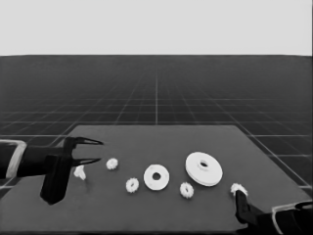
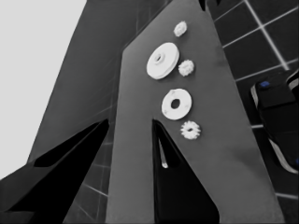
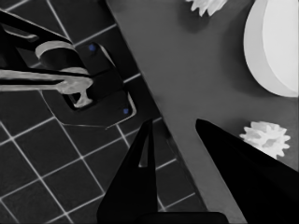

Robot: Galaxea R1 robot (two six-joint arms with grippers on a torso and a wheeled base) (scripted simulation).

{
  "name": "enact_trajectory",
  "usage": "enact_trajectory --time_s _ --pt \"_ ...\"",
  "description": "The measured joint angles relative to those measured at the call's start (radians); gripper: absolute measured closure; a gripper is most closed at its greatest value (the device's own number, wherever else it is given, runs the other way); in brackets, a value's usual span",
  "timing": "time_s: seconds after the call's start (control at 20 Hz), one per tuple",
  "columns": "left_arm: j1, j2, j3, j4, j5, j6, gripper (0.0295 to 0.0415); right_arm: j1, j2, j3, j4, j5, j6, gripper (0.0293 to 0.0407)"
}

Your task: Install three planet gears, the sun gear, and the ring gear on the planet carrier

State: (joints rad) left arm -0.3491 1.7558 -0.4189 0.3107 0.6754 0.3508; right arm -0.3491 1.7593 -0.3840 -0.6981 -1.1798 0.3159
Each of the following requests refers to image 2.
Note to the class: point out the white toothed gear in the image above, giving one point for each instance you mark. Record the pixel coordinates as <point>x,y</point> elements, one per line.
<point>183,70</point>
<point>178,30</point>
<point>195,132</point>

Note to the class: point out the large thick white disc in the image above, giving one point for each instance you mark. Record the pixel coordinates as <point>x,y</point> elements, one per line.
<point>155,70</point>

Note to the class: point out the white round pinned carrier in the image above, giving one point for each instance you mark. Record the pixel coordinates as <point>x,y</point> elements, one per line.
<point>182,113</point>

